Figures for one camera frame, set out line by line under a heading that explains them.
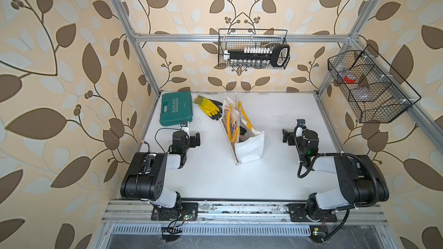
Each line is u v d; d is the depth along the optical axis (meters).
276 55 0.84
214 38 0.92
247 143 0.75
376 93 0.72
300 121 0.81
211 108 1.11
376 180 0.42
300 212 0.74
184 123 0.83
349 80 0.81
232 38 0.91
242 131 0.96
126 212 0.76
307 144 0.71
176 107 1.07
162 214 0.68
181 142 0.75
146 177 0.46
